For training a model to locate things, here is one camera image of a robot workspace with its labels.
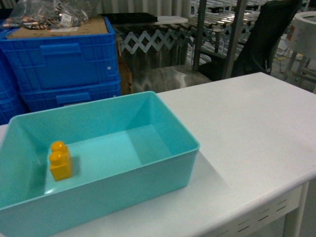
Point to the teal plastic box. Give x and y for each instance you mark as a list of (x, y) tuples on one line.
[(125, 150)]

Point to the yellow toy block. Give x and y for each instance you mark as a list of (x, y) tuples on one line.
[(60, 161)]

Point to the expandable roller conveyor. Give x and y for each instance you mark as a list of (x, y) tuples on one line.
[(171, 32)]

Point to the blue crate upper right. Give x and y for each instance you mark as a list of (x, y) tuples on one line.
[(44, 59)]

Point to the blue crate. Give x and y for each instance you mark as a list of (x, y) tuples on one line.
[(44, 59), (55, 98), (8, 81), (12, 107)]

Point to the black tray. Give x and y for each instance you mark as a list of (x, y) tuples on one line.
[(132, 18)]

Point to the blue crate lower right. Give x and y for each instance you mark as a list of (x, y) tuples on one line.
[(55, 98)]

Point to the blue crate lower middle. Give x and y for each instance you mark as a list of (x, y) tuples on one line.
[(12, 107)]

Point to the clear bag of parts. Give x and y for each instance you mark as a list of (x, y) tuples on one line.
[(48, 14)]

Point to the blue crate upper middle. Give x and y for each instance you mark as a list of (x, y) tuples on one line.
[(8, 81)]

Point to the black office chair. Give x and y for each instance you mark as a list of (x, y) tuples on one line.
[(258, 52)]

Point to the white round conveyor table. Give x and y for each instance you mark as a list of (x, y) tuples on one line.
[(301, 37)]

